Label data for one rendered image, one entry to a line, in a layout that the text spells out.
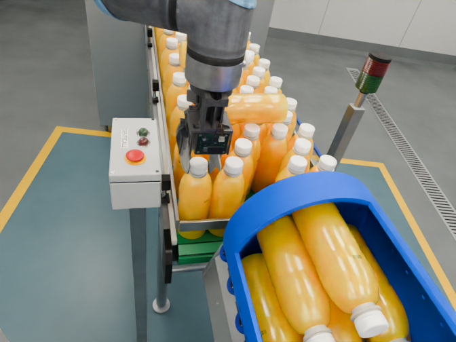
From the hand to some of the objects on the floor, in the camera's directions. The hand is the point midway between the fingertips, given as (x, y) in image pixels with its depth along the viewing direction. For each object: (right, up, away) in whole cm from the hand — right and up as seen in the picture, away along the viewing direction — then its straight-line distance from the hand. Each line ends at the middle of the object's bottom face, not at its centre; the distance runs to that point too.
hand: (198, 165), depth 70 cm
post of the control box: (-30, -77, +75) cm, 112 cm away
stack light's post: (+29, -63, +104) cm, 125 cm away
